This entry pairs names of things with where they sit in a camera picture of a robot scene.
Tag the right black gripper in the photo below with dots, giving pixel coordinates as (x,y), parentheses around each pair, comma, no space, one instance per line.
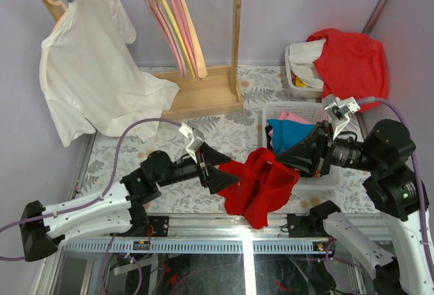
(314,153)

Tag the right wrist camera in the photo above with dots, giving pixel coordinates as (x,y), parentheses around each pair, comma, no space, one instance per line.
(339,111)

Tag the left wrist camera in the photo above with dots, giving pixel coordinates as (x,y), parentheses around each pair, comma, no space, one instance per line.
(194,138)

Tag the red garment on rear basket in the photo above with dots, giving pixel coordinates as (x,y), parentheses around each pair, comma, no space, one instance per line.
(351,65)

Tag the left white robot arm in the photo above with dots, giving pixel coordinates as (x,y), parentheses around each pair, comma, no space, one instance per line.
(120,210)

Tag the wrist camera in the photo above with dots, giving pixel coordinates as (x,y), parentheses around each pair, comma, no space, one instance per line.
(194,138)
(339,111)

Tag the white laundry basket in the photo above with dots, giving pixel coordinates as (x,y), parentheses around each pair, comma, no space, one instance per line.
(312,112)

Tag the pink hanger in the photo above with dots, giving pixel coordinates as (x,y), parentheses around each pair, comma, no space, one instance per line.
(184,37)
(168,33)

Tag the wooden clothes rack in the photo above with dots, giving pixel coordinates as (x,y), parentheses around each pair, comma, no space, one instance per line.
(219,93)

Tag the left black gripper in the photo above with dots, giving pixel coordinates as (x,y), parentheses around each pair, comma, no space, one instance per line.
(218,180)

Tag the aluminium rail frame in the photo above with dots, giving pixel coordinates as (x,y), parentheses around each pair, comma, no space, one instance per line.
(206,233)

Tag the light wooden hanger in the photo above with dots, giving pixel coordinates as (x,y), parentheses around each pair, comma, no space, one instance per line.
(199,59)

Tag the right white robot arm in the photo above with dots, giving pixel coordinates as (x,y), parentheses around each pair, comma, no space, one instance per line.
(392,187)

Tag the pink garment in basket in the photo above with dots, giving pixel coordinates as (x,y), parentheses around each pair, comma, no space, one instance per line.
(291,117)

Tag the floral table cloth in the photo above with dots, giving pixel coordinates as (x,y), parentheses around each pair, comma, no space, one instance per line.
(236,135)

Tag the white t shirt on hanger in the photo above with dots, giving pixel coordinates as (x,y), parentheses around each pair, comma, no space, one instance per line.
(90,80)

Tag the yellow hanger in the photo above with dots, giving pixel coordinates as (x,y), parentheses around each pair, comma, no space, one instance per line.
(170,19)

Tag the white garment in rear basket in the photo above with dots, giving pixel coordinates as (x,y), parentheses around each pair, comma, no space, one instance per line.
(302,57)

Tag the red t shirt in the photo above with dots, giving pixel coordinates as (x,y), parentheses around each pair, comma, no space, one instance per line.
(264,186)

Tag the rear white basket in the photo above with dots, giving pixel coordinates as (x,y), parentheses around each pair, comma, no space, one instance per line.
(299,92)

